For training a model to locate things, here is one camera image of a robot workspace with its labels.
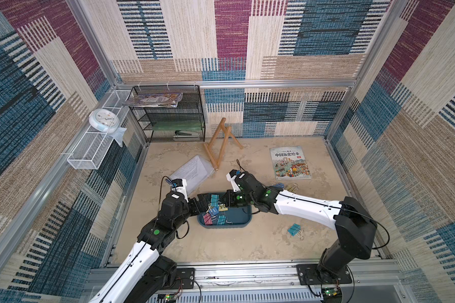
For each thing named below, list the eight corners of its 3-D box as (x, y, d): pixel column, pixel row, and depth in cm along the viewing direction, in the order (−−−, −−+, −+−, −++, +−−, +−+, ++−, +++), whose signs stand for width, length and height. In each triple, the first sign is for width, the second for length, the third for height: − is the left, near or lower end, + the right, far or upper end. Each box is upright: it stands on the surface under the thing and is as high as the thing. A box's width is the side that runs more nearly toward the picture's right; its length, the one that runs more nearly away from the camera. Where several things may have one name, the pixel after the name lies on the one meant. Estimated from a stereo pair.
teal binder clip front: (286, 233, 87) (288, 231, 84) (289, 223, 90) (290, 221, 87) (302, 240, 85) (304, 237, 83) (304, 229, 88) (306, 227, 85)
